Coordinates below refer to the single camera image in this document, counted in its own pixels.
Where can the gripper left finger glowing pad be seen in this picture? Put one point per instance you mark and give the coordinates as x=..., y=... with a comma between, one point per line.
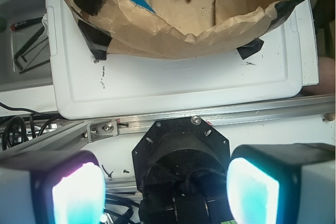
x=51, y=187

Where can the blue block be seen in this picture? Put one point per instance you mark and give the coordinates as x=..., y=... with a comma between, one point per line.
x=144, y=4

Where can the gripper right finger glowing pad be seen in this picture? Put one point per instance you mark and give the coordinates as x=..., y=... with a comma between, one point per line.
x=282, y=183

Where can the brown paper bag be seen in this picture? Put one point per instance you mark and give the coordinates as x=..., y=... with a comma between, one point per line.
x=179, y=28

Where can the black hex key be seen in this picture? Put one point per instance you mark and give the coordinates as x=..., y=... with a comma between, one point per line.
x=35, y=66
x=26, y=45

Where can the aluminium extrusion rail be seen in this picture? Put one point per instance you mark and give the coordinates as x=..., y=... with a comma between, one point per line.
x=202, y=120

